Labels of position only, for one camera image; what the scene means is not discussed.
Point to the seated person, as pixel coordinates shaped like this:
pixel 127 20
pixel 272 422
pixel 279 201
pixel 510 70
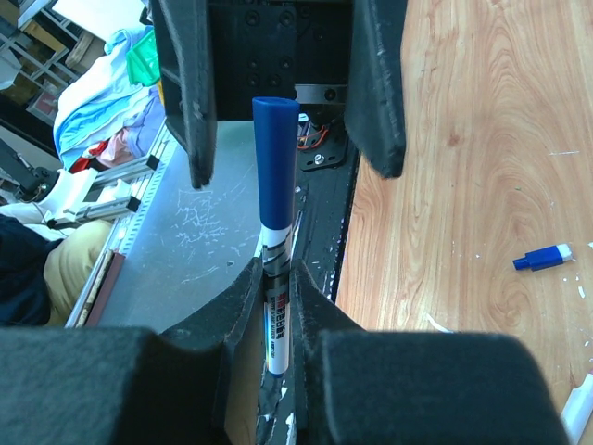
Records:
pixel 43 271

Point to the pile of clothes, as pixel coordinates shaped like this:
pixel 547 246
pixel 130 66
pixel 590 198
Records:
pixel 103 102

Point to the beige cap marker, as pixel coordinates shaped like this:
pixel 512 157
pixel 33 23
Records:
pixel 577 410

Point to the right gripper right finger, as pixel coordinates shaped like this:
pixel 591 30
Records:
pixel 355 386

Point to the yellow bin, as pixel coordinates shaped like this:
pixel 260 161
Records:
pixel 161 92

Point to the green bin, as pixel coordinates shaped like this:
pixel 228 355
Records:
pixel 142 61

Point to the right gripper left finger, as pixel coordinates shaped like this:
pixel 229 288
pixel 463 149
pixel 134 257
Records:
pixel 195 383

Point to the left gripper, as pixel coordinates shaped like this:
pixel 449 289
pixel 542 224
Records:
pixel 214 57

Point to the blue pen cap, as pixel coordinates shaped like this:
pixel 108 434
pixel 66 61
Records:
pixel 544 258

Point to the dark blue marker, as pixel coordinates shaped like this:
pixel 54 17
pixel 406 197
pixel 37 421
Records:
pixel 275 129

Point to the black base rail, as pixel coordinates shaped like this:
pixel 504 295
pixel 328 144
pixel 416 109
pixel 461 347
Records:
pixel 327 167

